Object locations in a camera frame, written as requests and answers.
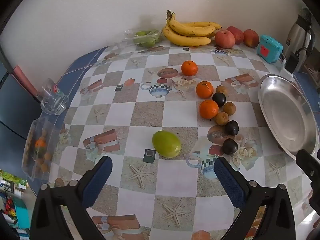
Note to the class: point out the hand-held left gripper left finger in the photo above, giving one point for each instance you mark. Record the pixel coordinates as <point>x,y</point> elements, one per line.
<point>100,177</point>

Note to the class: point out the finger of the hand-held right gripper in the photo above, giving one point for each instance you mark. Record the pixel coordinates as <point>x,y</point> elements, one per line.
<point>307,163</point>
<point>315,197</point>

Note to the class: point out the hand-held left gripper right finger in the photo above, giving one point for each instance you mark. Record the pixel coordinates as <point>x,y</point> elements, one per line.
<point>228,180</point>

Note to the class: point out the dark purple plum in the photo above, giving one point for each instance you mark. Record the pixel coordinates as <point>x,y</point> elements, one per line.
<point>219,99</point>
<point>230,146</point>
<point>231,127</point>

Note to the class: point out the large steel bowl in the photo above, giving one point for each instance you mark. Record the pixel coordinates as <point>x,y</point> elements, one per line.
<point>285,110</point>

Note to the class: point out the brown sapodilla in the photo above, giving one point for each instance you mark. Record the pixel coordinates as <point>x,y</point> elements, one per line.
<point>222,118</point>
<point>221,90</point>
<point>229,108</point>

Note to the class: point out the green mango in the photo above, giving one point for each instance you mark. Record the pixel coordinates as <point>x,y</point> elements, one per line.
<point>166,143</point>

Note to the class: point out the orange mandarin with stem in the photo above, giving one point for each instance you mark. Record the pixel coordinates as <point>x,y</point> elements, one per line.
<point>204,89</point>

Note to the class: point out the clear plastic container left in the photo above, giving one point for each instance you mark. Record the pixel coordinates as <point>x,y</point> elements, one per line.
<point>37,150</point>

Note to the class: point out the clear glass mug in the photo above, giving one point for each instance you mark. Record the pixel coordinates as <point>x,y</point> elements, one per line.
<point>52,97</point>

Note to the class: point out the black power adapter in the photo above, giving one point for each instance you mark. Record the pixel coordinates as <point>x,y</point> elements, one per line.
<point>292,62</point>

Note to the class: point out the teal plastic box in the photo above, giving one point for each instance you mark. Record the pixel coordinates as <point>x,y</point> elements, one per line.
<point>270,48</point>

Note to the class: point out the steel thermos jug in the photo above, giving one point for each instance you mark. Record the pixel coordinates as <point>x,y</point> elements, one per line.
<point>298,37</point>

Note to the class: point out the dark red apple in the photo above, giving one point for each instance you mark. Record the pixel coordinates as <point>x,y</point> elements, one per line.
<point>250,38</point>
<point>237,33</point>

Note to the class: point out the pale red apple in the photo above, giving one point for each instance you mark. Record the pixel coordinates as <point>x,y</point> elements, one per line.
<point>224,39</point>

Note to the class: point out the yellow banana bunch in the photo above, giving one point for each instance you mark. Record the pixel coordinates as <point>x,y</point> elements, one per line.
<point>185,40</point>

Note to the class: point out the clear bag of green guavas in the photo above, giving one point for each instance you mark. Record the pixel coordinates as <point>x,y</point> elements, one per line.
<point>146,37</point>

